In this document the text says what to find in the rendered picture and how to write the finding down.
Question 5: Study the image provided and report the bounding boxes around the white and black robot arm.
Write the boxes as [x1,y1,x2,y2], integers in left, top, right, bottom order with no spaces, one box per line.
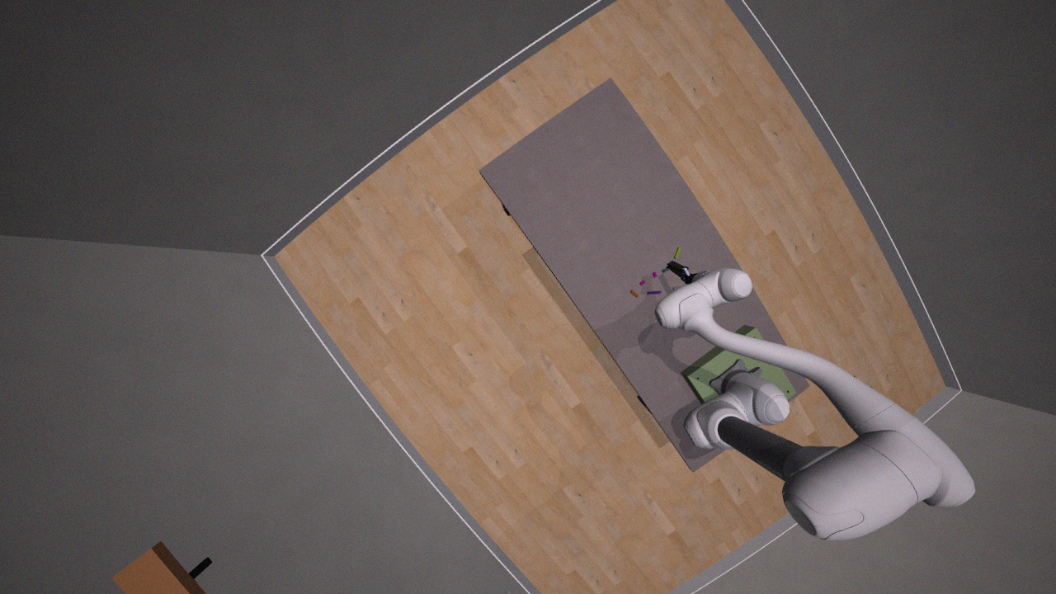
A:
[655,268,975,540]

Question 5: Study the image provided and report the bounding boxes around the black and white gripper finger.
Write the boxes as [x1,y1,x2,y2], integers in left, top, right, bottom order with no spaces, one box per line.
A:
[663,261,690,284]

